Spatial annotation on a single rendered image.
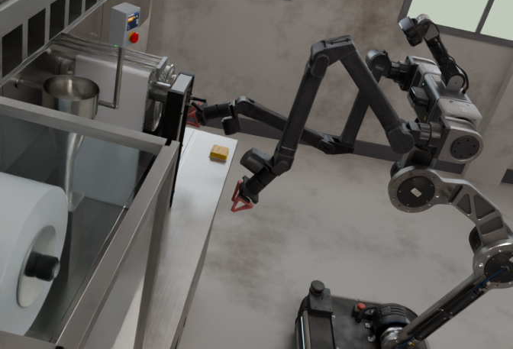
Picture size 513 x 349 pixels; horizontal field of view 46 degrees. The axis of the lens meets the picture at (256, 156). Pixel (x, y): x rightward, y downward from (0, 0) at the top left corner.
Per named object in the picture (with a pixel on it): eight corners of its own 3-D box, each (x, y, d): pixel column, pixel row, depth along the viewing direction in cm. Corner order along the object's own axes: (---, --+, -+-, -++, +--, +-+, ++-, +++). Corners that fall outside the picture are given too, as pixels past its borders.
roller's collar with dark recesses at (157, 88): (164, 106, 205) (167, 89, 202) (147, 101, 205) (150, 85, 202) (169, 98, 210) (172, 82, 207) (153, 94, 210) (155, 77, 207)
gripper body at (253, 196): (240, 195, 202) (255, 181, 199) (240, 178, 211) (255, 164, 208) (254, 205, 204) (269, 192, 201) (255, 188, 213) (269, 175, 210)
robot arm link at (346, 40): (350, 33, 173) (346, 21, 181) (308, 59, 177) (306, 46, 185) (419, 147, 192) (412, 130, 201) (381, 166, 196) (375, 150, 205)
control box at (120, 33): (127, 50, 162) (132, 14, 157) (107, 43, 164) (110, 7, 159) (142, 43, 168) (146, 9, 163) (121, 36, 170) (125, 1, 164)
